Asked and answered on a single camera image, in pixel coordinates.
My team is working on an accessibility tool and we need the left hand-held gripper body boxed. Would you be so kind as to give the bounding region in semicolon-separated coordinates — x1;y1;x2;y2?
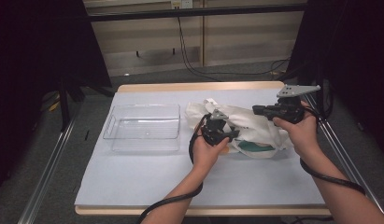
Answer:
200;108;230;147

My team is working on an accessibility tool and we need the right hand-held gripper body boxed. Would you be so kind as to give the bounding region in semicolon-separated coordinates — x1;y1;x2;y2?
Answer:
260;84;322;125

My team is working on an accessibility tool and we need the white cloth bag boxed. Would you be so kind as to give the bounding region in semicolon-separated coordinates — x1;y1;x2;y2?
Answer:
184;98;294;160

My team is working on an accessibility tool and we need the clear plastic container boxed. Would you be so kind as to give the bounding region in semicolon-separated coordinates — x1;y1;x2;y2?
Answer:
102;103;181;153

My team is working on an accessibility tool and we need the person's left hand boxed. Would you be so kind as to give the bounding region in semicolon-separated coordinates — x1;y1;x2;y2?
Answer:
192;124;231;172

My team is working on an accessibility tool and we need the person's right hand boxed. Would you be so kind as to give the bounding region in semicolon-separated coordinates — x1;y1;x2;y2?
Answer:
271;100;322;154

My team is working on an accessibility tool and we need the black curtain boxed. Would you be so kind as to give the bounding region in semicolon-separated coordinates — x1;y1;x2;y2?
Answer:
286;0;384;150
0;0;113;197

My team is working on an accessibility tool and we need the black horizontal bar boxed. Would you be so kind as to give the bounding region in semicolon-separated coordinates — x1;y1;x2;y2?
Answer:
86;3;307;23

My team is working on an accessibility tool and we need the black metal stand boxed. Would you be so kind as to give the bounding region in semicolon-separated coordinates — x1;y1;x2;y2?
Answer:
58;77;72;133

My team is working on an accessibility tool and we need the black wall cable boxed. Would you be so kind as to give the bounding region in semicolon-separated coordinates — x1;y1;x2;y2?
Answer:
176;16;292;78

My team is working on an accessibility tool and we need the left hand-held gripper cable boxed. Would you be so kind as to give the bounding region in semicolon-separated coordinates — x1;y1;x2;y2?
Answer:
135;113;212;224

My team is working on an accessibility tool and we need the hand-held gripper cable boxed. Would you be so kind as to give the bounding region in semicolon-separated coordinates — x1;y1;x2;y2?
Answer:
135;113;212;224
299;105;367;196

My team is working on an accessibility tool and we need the right hand-held gripper cable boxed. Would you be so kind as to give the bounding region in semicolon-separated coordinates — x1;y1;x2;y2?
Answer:
299;105;367;196

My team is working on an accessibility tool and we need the wall socket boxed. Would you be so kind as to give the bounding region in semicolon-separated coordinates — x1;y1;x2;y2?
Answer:
170;0;194;10

